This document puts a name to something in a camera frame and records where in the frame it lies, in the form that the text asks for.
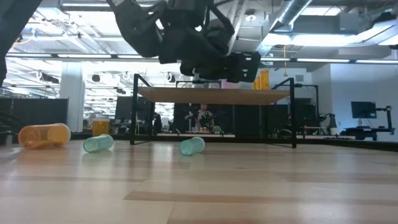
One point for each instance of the small orange pill bottle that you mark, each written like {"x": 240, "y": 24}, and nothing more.
{"x": 264, "y": 81}
{"x": 258, "y": 86}
{"x": 254, "y": 86}

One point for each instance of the black background robot arm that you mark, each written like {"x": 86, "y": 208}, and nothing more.
{"x": 331, "y": 121}

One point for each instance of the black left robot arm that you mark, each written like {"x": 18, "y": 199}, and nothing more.
{"x": 140, "y": 31}

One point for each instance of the wooden shelf black metal legs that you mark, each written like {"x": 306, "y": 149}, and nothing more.
{"x": 214, "y": 96}

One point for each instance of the person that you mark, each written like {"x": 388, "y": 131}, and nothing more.
{"x": 157, "y": 124}
{"x": 202, "y": 119}

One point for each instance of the green pill bottle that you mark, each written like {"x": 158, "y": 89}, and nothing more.
{"x": 191, "y": 147}
{"x": 98, "y": 143}

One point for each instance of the black computer monitor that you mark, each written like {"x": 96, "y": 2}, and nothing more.
{"x": 363, "y": 109}

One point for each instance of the dark background desk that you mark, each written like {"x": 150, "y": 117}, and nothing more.
{"x": 368, "y": 130}

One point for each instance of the large orange pill bottle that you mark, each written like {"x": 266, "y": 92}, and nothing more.
{"x": 43, "y": 137}
{"x": 101, "y": 128}

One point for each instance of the LED strip light bar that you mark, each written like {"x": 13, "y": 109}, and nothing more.
{"x": 84, "y": 56}

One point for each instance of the white building column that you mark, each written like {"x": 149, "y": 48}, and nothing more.
{"x": 72, "y": 96}

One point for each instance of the black partition panel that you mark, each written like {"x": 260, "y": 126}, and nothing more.
{"x": 34, "y": 115}

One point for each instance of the black aluminium rig frame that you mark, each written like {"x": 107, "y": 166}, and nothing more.
{"x": 342, "y": 142}

